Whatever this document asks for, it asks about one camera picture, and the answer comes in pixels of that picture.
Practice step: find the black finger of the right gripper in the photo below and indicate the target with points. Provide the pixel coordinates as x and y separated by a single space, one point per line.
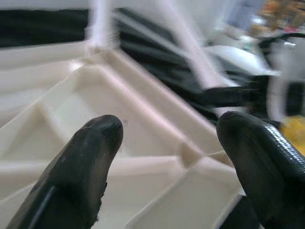
228 91
231 103

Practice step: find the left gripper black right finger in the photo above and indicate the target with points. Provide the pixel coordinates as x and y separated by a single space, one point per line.
262 171

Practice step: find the white plastic table leg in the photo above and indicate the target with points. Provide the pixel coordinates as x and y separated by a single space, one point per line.
190 47
102 23

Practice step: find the black plastic table cover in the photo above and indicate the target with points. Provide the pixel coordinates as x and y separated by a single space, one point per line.
162 66

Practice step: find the white plastic children table top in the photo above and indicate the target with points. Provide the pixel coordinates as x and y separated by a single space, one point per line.
83 107

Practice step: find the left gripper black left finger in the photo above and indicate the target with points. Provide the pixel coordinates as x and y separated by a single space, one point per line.
71 176

